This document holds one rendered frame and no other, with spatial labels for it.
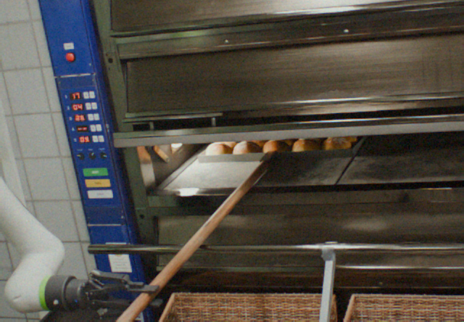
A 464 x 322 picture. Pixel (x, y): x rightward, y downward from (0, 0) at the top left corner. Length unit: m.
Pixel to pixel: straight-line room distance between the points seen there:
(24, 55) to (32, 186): 0.46
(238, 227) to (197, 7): 0.70
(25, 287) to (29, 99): 0.89
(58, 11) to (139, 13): 0.27
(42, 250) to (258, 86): 0.79
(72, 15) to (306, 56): 0.73
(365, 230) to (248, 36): 0.67
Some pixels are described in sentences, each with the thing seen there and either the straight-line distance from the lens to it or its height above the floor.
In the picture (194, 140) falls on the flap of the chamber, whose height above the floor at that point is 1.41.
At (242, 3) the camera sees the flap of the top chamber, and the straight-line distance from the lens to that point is 2.70.
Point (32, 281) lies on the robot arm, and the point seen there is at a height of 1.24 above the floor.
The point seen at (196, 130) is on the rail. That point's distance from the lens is 2.70.
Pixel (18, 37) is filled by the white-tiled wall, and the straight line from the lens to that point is 3.07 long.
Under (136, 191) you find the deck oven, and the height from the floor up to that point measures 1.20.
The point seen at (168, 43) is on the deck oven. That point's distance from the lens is 2.83.
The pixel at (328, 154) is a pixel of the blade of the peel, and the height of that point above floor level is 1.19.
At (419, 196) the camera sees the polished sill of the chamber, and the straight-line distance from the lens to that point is 2.74.
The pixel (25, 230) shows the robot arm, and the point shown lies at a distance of 2.45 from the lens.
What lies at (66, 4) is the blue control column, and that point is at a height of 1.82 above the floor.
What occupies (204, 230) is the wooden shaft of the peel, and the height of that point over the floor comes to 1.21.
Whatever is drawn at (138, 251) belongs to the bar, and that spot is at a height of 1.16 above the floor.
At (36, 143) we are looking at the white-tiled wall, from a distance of 3.16.
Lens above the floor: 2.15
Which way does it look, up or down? 17 degrees down
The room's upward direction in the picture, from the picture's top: 10 degrees counter-clockwise
